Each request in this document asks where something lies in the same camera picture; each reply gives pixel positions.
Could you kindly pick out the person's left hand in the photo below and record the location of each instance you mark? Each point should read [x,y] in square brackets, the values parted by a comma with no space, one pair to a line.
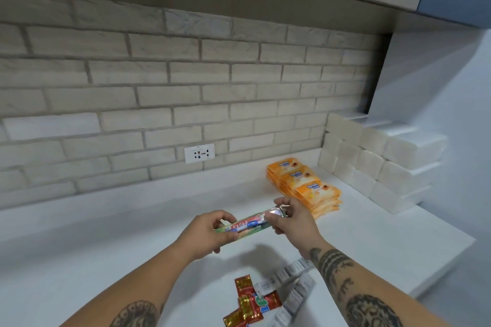
[199,233]

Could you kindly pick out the stack of orange packets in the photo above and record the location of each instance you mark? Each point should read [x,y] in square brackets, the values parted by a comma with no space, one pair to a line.
[307,187]

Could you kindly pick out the stack of white tissue packs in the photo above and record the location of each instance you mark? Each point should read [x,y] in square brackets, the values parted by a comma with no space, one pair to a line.
[387,162]

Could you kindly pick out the red gold foil packet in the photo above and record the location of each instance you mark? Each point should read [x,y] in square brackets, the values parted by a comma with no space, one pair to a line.
[266,303]
[244,284]
[234,319]
[249,309]

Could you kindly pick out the green red toothbrush packet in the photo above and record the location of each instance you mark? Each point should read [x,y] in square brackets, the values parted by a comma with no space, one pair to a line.
[249,225]

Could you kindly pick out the row of small white boxes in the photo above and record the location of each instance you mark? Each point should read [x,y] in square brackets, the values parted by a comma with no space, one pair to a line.
[297,292]

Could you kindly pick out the person's right forearm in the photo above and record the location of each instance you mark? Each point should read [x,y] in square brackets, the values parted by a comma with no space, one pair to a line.
[356,288]

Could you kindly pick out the white wall socket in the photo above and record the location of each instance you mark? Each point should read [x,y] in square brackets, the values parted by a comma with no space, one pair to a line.
[199,154]

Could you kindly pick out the person's left forearm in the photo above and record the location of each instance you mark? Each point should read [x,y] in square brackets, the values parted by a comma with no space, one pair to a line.
[138,288]

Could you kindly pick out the person's right hand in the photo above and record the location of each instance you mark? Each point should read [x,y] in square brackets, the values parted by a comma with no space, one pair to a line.
[297,225]

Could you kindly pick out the person's right thumb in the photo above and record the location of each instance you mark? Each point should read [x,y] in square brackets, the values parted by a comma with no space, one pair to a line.
[278,228]

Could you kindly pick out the person's left thumb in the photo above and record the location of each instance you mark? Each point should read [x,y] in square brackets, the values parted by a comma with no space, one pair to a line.
[227,236]

